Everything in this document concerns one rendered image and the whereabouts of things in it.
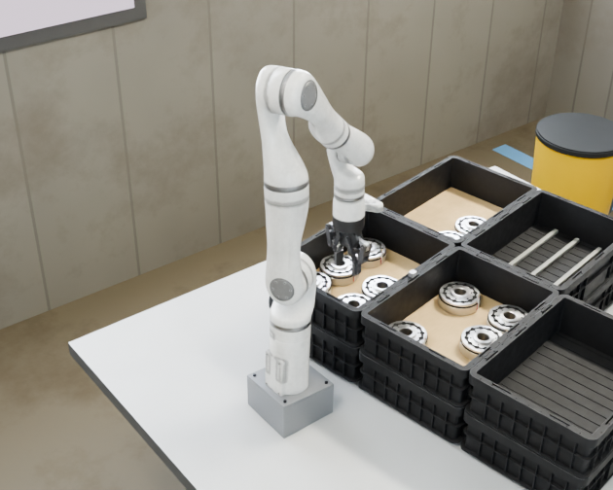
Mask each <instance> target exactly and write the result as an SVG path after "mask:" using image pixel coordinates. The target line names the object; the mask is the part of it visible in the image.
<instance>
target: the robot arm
mask: <svg viewBox="0 0 613 490"><path fill-rule="evenodd" d="M256 106H257V113H258V120H259V126H260V132H261V139H262V150H263V165H264V195H265V208H266V227H267V241H268V249H267V265H266V287H267V291H268V293H269V295H270V297H271V298H272V299H273V303H272V306H271V308H270V349H268V350H266V383H265V384H266V385H267V386H269V387H270V388H271V389H272V390H274V391H275V392H276V393H277V394H278V395H279V396H280V397H283V396H285V395H297V394H300V393H301V392H303V391H304V390H305V389H306V388H307V386H308V376H309V351H310V328H311V315H312V311H313V308H314V303H315V291H316V269H315V265H314V263H313V261H312V260H311V258H310V257H309V256H308V255H306V254H305V253H303V252H301V242H302V237H303V233H304V229H305V224H306V220H307V211H308V203H309V186H308V174H307V169H306V167H305V164H304V162H303V161H302V159H301V157H300V155H299V154H298V152H297V150H296V148H295V147H294V145H293V143H292V141H291V139H290V137H289V135H288V132H287V128H286V122H285V116H288V117H299V118H302V119H305V120H307V121H308V128H309V131H310V133H311V134H312V136H313V137H314V138H315V139H316V140H317V141H318V142H320V143H321V144H322V145H323V146H324V147H326V148H327V156H328V160H329V162H330V166H331V169H332V173H333V176H334V199H333V222H331V223H328V224H326V225H325V228H326V234H327V242H328V246H329V247H332V248H333V251H334V261H335V265H340V264H342V263H343V250H342V248H343V246H345V247H346V248H347V251H348V253H349V254H350V255H351V258H352V276H357V275H359V274H360V273H361V264H363V263H366V262H368V261H369V257H370V253H371V249H372V243H371V242H370V241H369V242H366V241H365V240H363V236H362V230H363V228H364V225H365V211H369V212H375V213H379V212H382V211H383V203H382V202H380V201H379V200H377V199H374V198H373V197H371V196H369V195H367V194H366V193H365V176H364V174H363V172H362V171H361V170H359V169H358V168H356V167H355V166H364V165H366V164H368V163H369V162H370V161H371V159H372V158H373V156H374V151H375V148H374V144H373V141H372V140H371V138H370V137H369V136H368V135H366V134H365V133H363V132H362V131H360V130H358V129H356V128H354V127H352V126H351V125H349V124H348V123H347V122H346V121H345V120H344V119H343V118H342V117H341V116H340V115H338V114H337V113H336V112H335V110H334V109H333V108H332V106H331V105H330V103H329V101H328V99H327V98H326V96H325V94H324V93H323V91H322V89H321V88H320V86H319V84H318V83H317V82H316V80H315V79H314V78H313V77H312V75H310V74H309V73H308V72H307V71H304V70H301V69H295V68H289V67H283V66H277V65H268V66H265V67H264V68H263V69H262V70H261V71H260V73H259V75H258V78H257V82H256ZM353 165H354V166H353ZM332 237H333V238H334V240H332ZM355 247H357V248H356V249H355V250H352V249H353V248H355ZM356 254H357V255H358V258H356V256H355V255H356Z"/></svg>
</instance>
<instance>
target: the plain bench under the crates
mask: <svg viewBox="0 0 613 490"><path fill-rule="evenodd" d="M266 265H267V261H264V262H260V263H258V264H256V265H253V266H251V267H248V268H246V269H243V270H242V271H240V272H237V273H235V274H232V275H230V276H228V277H225V278H223V279H220V280H218V281H216V282H213V283H211V284H208V285H206V286H204V287H201V288H199V289H196V290H194V291H191V292H189V293H187V294H185V295H183V296H180V297H177V298H174V299H172V300H169V301H167V302H165V303H162V304H160V305H157V306H155V307H152V308H150V309H148V310H145V311H143V312H140V313H138V314H136V315H133V316H131V317H128V318H126V319H124V320H122V321H120V322H117V323H115V324H113V325H110V326H108V327H105V328H103V329H100V330H98V331H96V332H92V333H89V334H87V335H85V336H82V337H80V338H77V339H75V340H73V341H70V342H68V346H69V352H70V355H71V356H72V358H73V359H74V360H75V361H76V362H77V363H78V364H79V366H80V367H81V368H82V369H83V370H84V371H85V373H86V374H87V375H88V376H89V377H90V379H91V380H92V381H93V382H94V383H95V384H96V385H97V387H98V388H99V389H100V390H101V391H102V392H103V394H104V395H105V396H106V397H107V398H108V399H109V400H110V402H111V403H112V404H113V405H114V406H115V407H116V408H117V409H118V410H119V411H120V412H121V413H122V415H123V416H124V417H125V419H126V420H127V421H128V423H129V424H130V425H131V426H132V427H133V428H134V430H135V431H136V432H137V433H138V434H139V435H141V437H142V438H143V439H144V440H145V441H146V442H147V444H148V445H149V446H150V447H151V448H152V449H153V450H154V452H155V453H156V454H157V455H158V456H159V457H160V459H161V460H162V461H163V462H164V463H165V464H166V466H167V467H168V468H169V469H170V470H171V471H172V473H173V474H174V475H175V476H176V477H177V478H178V480H179V481H180V482H181V483H182V484H183V485H184V486H185V488H186V489H187V490H528V489H526V488H524V487H523V486H521V485H519V484H518V483H517V482H515V481H514V480H512V479H510V478H509V477H507V476H505V475H504V474H502V473H500V472H498V471H497V470H495V469H493V468H492V467H490V466H488V465H487V464H485V463H483V462H482V461H480V460H478V459H477V458H475V457H473V456H472V455H470V454H468V453H467V452H465V451H463V450H462V449H461V447H460V443H461V442H459V443H451V442H448V441H447V440H445V439H444V438H442V437H440V436H438V435H436V434H435V433H433V432H431V431H430V430H428V429H426V428H425V427H423V426H421V425H420V424H418V423H416V421H414V420H412V419H411V418H409V417H407V416H406V415H404V414H402V413H401V412H399V411H398V410H396V409H394V408H393V407H391V406H389V405H388V404H386V403H384V402H382V401H380V400H379V399H377V398H375V397H374V396H372V395H370V394H369V393H367V392H365V391H364V390H362V389H360V388H359V386H358V382H359V381H360V380H361V379H362V378H361V379H360V380H359V381H357V382H349V381H347V380H346V379H344V378H342V377H341V376H339V375H337V374H336V373H334V372H332V371H331V370H329V369H327V368H326V367H323V366H322V365H320V364H318V363H317V362H316V361H314V360H313V359H311V358H309V364H310V365H311V366H312V367H313V368H315V369H316V370H317V371H318V372H320V373H321V374H322V375H324V376H325V377H326V378H327V379H329V380H330V381H331V382H332V383H334V402H333V412H332V413H330V414H329V415H327V416H325V417H323V418H321V419H319V420H317V421H316V422H314V423H312V424H310V425H308V426H306V427H305V428H303V429H301V430H299V431H297V432H296V433H294V434H293V435H291V436H289V437H286V438H283V437H282V436H281V435H280V434H279V433H278V432H277V431H276V430H275V429H274V428H273V427H272V426H271V425H269V424H268V423H267V422H266V421H265V420H264V419H263V418H262V417H261V416H260V415H259V414H258V413H257V412H256V411H255V410H254V409H253V408H252V407H251V406H250V405H249V404H248V396H247V375H248V374H250V373H252V372H255V371H257V370H259V369H262V368H265V367H266V350H268V349H270V308H269V297H270V295H269V293H268V291H267V287H266ZM604 311H605V312H607V313H609V314H611V315H613V303H612V304H611V305H610V306H608V307H607V308H606V309H605V310H604ZM464 439H466V437H465V438H464ZM600 490H613V475H612V477H611V478H610V479H609V480H608V481H607V482H606V484H605V485H604V486H603V487H602V488H601V489H600Z"/></svg>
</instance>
